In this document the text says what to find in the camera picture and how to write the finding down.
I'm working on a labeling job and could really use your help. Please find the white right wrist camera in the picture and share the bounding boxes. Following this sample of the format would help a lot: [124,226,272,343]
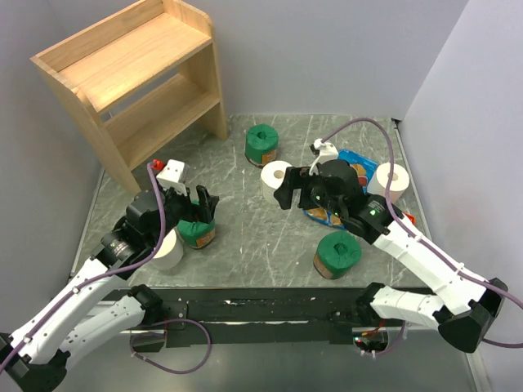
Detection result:
[309,139,339,176]

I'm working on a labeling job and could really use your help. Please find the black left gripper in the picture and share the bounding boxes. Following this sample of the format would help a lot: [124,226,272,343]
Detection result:
[147,173,218,247]

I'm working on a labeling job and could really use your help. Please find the wooden two-tier shelf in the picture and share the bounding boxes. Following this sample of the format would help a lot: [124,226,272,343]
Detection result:
[32,1,228,194]

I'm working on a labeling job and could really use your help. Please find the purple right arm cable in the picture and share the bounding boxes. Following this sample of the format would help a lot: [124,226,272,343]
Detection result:
[310,118,523,350]

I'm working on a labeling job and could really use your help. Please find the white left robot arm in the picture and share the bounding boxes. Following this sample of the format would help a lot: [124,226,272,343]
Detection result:
[1,185,220,391]

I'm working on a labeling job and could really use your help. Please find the blue Lays chips bag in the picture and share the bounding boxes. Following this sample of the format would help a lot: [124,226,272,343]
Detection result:
[303,149,378,229]

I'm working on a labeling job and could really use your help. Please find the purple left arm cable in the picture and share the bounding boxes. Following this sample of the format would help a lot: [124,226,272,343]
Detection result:
[0,161,168,372]

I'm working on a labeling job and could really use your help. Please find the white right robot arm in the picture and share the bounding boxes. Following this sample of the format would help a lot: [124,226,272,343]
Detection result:
[274,159,507,353]

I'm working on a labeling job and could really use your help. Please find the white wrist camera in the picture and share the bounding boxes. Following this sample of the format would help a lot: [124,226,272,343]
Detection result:
[156,159,188,196]
[309,139,339,176]

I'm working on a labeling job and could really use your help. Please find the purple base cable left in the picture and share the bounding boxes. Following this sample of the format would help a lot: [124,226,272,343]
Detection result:
[129,318,212,375]

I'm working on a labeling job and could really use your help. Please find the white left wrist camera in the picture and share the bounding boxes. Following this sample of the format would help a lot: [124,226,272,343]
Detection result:
[156,159,188,196]

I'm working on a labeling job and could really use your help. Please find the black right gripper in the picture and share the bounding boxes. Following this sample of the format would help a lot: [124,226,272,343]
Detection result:
[273,166,345,218]

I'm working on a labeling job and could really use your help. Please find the orange tool package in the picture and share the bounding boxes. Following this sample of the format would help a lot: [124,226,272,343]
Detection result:
[402,212,416,225]

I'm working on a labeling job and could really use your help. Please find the green roll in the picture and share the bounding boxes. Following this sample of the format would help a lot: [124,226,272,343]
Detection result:
[313,231,362,280]
[177,220,216,249]
[244,124,279,167]

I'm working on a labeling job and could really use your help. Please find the white roll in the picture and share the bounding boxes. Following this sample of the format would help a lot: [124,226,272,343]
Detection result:
[367,163,410,204]
[150,229,184,270]
[260,160,291,205]

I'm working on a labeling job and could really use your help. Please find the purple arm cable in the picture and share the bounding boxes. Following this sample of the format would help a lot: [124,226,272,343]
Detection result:
[0,161,168,372]
[310,118,523,350]

